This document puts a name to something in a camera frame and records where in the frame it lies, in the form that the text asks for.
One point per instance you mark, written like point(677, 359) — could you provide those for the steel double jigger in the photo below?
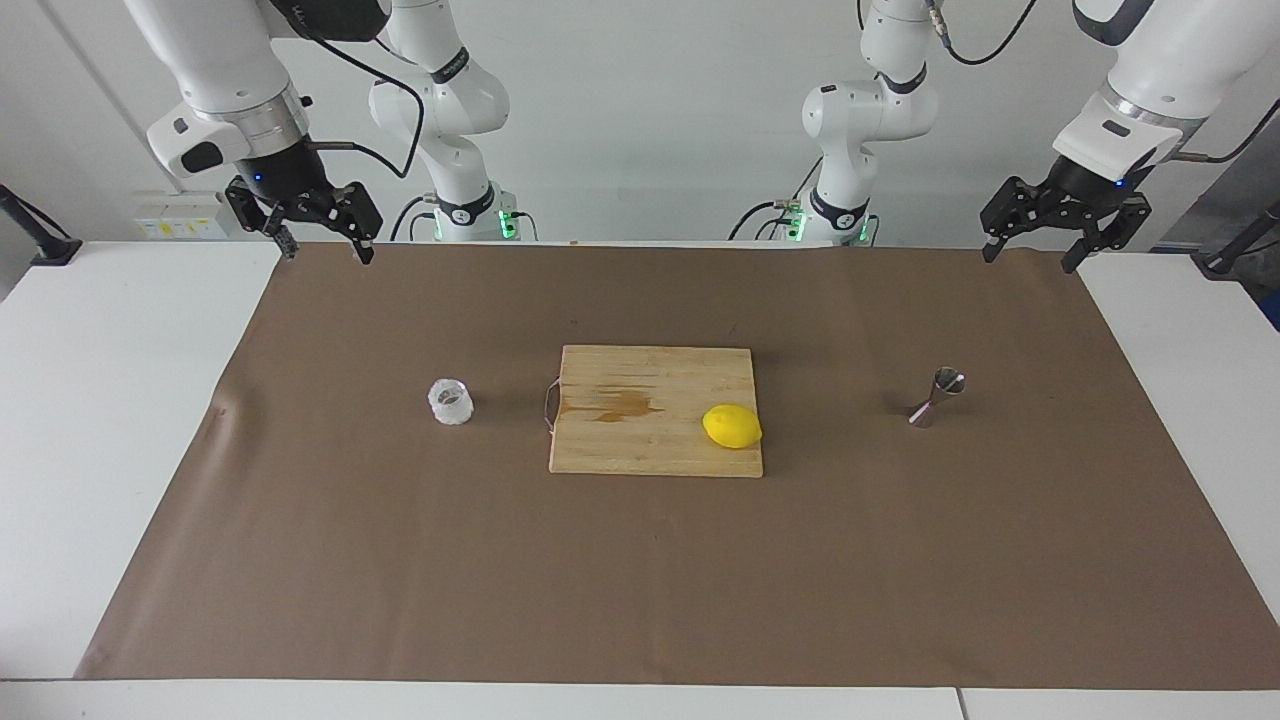
point(940, 390)

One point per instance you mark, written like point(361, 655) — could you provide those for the black camera stand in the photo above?
point(40, 240)
point(1240, 245)

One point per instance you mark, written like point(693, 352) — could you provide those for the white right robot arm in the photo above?
point(230, 60)

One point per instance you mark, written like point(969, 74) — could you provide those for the white wall socket box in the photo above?
point(185, 215)

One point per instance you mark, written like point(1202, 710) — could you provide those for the yellow lemon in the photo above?
point(732, 427)

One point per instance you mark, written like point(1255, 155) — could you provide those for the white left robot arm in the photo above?
point(860, 110)

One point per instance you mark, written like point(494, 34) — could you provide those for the brown paper table mat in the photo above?
point(400, 560)

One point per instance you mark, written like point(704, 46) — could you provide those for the wooden cutting board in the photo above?
point(640, 440)

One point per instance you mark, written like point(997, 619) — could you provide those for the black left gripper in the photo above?
point(1085, 185)

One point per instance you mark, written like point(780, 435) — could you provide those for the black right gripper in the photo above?
point(285, 170)

